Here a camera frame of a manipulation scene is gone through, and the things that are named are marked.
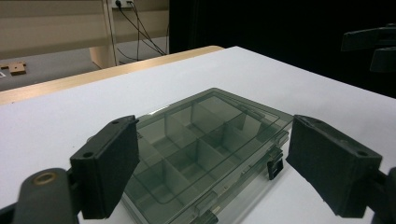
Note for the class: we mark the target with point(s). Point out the white wall socket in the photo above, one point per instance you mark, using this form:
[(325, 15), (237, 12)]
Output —
[(123, 3)]

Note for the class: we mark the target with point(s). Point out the tan wooden table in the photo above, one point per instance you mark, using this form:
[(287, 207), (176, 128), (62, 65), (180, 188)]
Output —
[(93, 76)]

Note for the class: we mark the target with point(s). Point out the white metal post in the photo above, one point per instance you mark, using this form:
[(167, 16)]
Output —
[(109, 31)]

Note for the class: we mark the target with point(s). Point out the transparent grey compartment box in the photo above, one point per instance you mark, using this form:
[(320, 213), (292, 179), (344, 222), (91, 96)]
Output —
[(202, 140)]

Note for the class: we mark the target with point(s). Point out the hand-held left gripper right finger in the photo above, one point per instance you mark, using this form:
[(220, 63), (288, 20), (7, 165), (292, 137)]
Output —
[(330, 168)]

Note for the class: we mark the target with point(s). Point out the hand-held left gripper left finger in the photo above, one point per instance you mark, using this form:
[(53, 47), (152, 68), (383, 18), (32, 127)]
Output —
[(104, 168)]

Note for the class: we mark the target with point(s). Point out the black curtain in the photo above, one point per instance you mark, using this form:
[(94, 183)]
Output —
[(264, 28)]

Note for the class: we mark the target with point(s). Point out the brown cardboard piece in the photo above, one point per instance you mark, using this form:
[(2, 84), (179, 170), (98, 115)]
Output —
[(17, 67)]

